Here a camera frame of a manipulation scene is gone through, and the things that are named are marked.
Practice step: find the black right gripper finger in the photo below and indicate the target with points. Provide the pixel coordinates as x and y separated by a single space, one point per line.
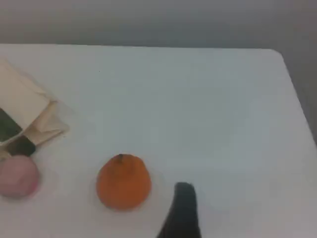
183 215

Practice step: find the orange tangerine with stem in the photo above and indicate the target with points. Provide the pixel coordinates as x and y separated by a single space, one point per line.
123 183

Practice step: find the pink peach bun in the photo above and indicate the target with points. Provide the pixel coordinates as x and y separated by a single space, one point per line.
17 177

